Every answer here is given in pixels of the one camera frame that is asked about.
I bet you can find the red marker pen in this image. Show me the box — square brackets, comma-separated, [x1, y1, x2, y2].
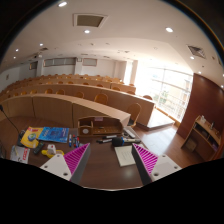
[76, 136, 80, 147]

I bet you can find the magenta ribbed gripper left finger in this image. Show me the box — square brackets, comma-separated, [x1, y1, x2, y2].
[41, 143, 91, 184]

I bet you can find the white paper sheet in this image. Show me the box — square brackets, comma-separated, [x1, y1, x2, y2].
[115, 145, 135, 167]

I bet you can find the black marker pen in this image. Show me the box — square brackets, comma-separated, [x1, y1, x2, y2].
[96, 139, 112, 144]

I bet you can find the white printed booklet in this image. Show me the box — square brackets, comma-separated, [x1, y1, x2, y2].
[10, 146, 30, 164]

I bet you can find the yellow power strip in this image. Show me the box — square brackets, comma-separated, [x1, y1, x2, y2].
[41, 150, 64, 158]

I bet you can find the black handheld microphone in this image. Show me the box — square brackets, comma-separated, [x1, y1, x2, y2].
[112, 137, 141, 147]

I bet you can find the wooden desk organizer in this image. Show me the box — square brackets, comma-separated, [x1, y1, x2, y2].
[78, 116, 123, 136]

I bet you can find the wooden chair front row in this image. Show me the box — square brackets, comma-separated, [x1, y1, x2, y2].
[127, 103, 141, 127]

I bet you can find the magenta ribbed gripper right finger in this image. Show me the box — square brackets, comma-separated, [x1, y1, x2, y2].
[131, 144, 181, 185]

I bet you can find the blue book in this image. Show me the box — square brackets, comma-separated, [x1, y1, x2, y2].
[38, 127, 69, 143]

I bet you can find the wooden side cabinet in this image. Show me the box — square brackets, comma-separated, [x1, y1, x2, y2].
[182, 116, 221, 161]

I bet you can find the white charger plug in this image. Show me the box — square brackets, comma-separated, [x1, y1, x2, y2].
[47, 144, 56, 155]

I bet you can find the curved wooden front desk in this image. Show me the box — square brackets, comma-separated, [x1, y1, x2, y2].
[0, 94, 130, 127]

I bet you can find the black remote control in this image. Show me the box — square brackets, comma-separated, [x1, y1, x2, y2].
[33, 142, 44, 155]

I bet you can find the grey remote control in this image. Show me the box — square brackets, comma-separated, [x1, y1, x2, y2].
[123, 127, 136, 138]

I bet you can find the yellow book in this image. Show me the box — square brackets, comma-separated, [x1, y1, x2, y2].
[21, 127, 43, 148]

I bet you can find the blue marker pen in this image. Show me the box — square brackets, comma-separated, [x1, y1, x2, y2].
[69, 134, 72, 147]

